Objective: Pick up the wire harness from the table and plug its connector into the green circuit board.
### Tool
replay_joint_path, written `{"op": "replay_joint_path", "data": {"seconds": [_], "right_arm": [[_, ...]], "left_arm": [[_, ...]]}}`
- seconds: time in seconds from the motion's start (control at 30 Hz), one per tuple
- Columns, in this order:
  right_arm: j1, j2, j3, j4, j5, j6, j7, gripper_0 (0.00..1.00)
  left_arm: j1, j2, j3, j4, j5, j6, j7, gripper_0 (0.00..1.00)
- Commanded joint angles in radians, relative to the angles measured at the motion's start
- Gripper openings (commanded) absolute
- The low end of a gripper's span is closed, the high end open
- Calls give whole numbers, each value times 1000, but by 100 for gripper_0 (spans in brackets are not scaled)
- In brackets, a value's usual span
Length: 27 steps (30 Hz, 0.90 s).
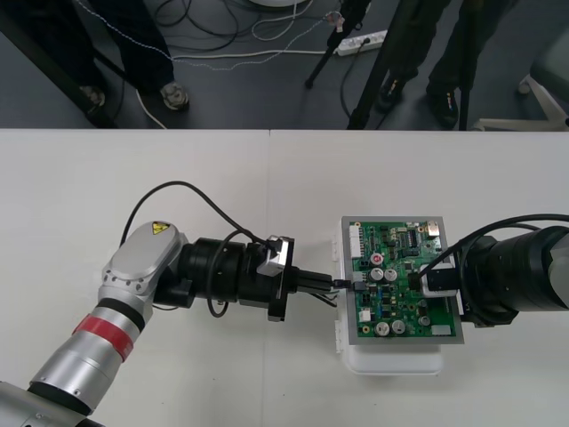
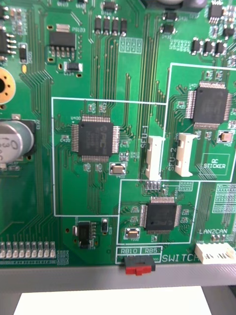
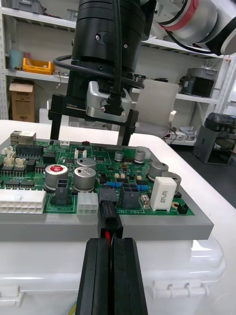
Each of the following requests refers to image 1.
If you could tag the green circuit board grey frame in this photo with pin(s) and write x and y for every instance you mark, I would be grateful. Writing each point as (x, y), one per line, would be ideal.
(400, 320)

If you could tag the black stand frame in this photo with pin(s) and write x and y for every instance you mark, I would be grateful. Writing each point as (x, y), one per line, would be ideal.
(103, 120)

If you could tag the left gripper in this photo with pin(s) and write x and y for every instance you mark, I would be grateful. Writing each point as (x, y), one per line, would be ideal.
(278, 307)

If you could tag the milky plastic box with lid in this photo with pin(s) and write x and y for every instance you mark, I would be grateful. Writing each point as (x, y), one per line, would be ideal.
(391, 362)

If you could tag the left arm wrist camera box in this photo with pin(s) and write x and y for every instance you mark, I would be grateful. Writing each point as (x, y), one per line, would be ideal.
(275, 255)

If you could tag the slim black tripod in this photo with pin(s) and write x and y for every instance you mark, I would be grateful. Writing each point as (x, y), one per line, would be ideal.
(322, 60)

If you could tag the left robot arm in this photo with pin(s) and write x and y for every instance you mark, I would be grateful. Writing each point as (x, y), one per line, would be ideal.
(142, 262)

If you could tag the right arm wrist camera box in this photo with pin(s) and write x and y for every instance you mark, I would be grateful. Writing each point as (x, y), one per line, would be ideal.
(440, 280)

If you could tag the pale office chair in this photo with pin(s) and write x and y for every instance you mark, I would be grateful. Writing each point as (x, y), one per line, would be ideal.
(551, 62)

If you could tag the white power strip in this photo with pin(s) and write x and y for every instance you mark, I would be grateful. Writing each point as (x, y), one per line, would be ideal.
(355, 43)

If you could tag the person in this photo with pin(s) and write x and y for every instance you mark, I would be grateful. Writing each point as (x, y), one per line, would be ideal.
(149, 49)
(446, 58)

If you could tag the arm wrist camera box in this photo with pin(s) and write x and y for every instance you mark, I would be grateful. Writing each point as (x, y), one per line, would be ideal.
(440, 280)
(275, 255)

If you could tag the white round base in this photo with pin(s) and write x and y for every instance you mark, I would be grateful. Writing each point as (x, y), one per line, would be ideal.
(280, 2)

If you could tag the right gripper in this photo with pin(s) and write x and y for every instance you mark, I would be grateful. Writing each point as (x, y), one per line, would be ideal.
(470, 307)

